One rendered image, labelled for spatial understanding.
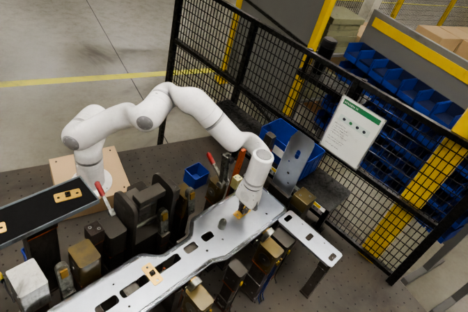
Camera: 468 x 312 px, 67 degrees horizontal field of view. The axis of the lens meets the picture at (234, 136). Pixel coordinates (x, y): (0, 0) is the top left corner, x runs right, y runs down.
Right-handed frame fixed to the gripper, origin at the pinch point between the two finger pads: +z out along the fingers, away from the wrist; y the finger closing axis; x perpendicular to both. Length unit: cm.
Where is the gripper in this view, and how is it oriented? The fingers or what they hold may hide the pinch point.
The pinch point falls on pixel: (243, 207)
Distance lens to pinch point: 155.6
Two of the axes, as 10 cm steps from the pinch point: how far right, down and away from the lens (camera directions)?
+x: 6.9, -3.2, 6.5
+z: -2.2, 7.6, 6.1
